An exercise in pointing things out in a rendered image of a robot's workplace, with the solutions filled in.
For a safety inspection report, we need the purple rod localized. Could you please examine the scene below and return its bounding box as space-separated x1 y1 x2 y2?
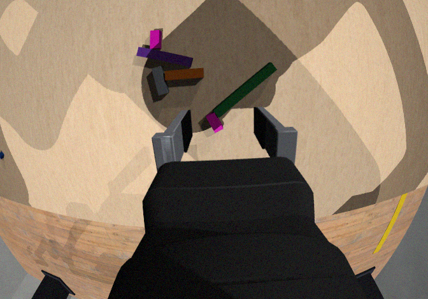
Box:
136 47 193 67

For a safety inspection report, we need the orange rod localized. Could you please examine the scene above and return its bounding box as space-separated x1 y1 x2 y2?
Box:
165 68 204 80

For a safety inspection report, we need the green rod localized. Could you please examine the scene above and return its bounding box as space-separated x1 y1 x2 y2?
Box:
213 62 277 118

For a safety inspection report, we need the magenta rod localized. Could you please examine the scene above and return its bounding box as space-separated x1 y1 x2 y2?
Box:
150 30 162 50
206 112 223 133

